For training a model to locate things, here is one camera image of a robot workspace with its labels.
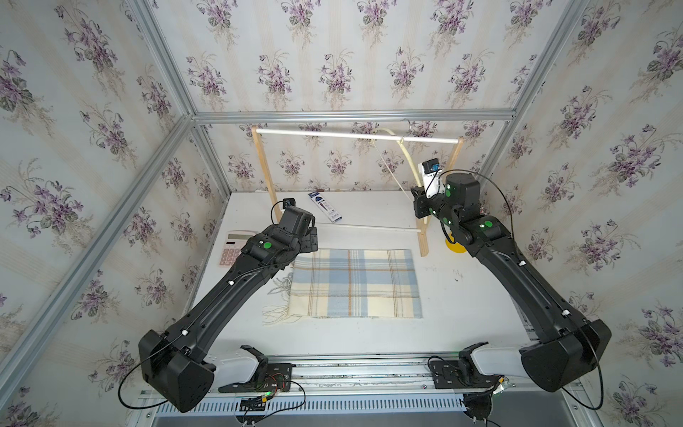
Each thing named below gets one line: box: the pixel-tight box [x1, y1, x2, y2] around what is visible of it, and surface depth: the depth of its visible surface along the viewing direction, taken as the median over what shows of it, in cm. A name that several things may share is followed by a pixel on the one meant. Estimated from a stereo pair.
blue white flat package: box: [307, 191, 344, 223], surface depth 116 cm
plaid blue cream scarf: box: [262, 248, 424, 325], surface depth 91 cm
